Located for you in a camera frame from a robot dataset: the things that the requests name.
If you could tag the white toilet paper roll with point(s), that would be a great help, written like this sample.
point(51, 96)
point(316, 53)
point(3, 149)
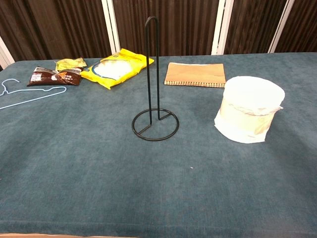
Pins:
point(247, 99)

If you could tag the yellow snack bag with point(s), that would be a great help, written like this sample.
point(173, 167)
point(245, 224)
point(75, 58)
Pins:
point(111, 69)

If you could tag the teal table cloth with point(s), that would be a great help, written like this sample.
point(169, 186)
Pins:
point(99, 173)

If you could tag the dark brown pleated curtain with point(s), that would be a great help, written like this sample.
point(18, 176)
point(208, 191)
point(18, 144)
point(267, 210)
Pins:
point(185, 24)

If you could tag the green snack packet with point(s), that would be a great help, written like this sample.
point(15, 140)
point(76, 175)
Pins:
point(67, 64)

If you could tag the dark brown snack packet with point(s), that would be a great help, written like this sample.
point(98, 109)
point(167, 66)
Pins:
point(54, 78)

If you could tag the white partition post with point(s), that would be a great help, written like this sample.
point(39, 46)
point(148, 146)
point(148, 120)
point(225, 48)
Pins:
point(5, 53)
point(281, 27)
point(110, 29)
point(222, 24)

